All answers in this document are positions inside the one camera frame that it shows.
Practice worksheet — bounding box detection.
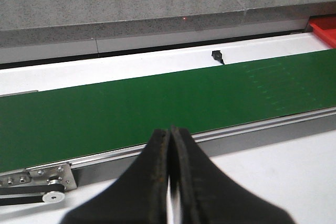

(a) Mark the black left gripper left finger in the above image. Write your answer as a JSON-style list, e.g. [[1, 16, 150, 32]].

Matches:
[[61, 130, 170, 223]]

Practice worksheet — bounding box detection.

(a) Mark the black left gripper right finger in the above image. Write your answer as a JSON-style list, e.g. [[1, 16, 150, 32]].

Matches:
[[170, 127, 294, 223]]

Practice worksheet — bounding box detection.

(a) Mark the small silver drive pulley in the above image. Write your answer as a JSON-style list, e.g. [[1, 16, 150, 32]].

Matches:
[[43, 179, 65, 203]]

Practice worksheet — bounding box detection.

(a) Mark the black drive timing belt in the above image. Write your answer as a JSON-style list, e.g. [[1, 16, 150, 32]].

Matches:
[[1, 185, 61, 206]]

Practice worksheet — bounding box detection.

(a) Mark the green conveyor belt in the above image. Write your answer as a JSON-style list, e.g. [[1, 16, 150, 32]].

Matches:
[[1, 49, 335, 172]]

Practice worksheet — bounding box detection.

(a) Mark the small black sensor block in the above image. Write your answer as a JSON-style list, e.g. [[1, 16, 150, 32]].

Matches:
[[212, 50, 225, 65]]

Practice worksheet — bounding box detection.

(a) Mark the red plastic tray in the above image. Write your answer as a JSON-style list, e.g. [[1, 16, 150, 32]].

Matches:
[[309, 15, 336, 48]]

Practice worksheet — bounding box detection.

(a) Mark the grey stone countertop left slab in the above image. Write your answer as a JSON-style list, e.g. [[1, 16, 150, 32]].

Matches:
[[1, 0, 245, 48]]

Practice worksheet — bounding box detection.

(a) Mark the steel motor mount plate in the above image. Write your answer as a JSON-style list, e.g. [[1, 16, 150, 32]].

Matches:
[[1, 162, 77, 191]]

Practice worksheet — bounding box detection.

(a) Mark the aluminium conveyor frame rail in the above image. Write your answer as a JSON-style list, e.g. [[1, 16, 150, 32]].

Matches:
[[68, 107, 335, 169]]

